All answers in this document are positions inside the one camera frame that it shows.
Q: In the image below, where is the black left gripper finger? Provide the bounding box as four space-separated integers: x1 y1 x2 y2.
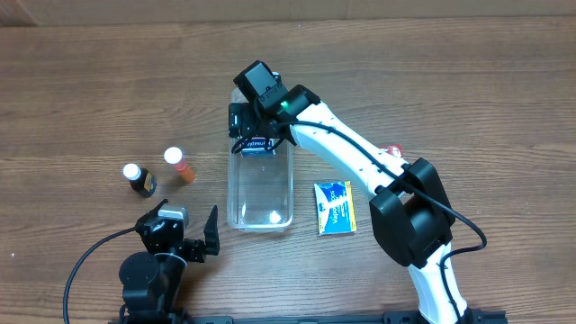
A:
148 199 168 215
203 205 221 256

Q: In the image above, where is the white blue Hansaplast box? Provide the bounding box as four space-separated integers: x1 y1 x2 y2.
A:
240 138 275 157

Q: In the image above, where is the clear plastic container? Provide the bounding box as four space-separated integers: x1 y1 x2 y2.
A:
227 136 293 232

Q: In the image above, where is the blue yellow VapoDrops box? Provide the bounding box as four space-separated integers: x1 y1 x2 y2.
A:
314 181 356 236

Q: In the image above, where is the red Panadol box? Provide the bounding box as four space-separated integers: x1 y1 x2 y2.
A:
380 144 403 158

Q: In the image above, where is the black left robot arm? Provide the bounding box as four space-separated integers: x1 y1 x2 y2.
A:
119 199 220 323

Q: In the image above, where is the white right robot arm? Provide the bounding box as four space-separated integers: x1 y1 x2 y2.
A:
233 60 472 323

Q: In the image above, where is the dark Woods syrup bottle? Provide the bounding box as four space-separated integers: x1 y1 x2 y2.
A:
122 163 157 198

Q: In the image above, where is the orange effervescent tablet tube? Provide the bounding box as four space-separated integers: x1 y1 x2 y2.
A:
164 147 195 184

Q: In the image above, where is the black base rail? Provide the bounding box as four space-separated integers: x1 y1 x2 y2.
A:
108 309 509 324

